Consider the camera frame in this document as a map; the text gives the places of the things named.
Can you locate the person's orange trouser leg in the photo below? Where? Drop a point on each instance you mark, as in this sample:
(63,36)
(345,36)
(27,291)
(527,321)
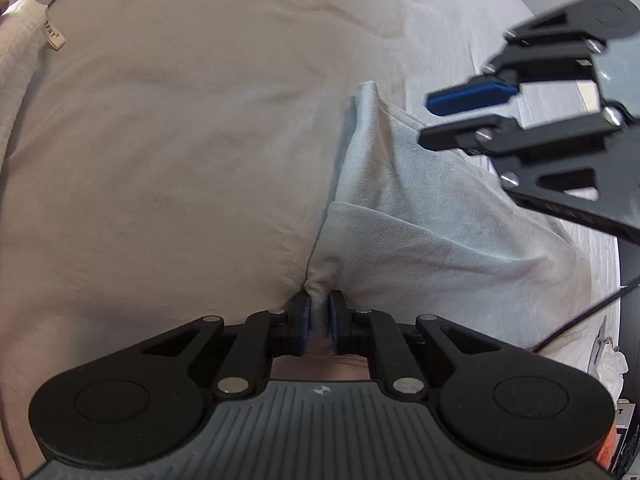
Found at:
(608,456)

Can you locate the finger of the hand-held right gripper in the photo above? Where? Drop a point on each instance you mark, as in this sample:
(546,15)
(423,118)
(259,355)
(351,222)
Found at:
(470,137)
(470,96)

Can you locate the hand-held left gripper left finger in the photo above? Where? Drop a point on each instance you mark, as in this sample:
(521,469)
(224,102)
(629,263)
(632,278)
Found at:
(306,322)

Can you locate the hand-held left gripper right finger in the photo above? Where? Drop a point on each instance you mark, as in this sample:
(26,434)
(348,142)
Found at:
(334,322)

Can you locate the light blue cotton garment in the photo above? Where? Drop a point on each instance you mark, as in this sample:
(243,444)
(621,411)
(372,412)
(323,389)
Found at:
(425,235)

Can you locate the row of folded clothes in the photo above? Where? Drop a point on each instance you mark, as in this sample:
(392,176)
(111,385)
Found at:
(15,60)

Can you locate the white crumpled tissue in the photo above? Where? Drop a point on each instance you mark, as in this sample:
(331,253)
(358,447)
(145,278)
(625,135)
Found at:
(614,360)

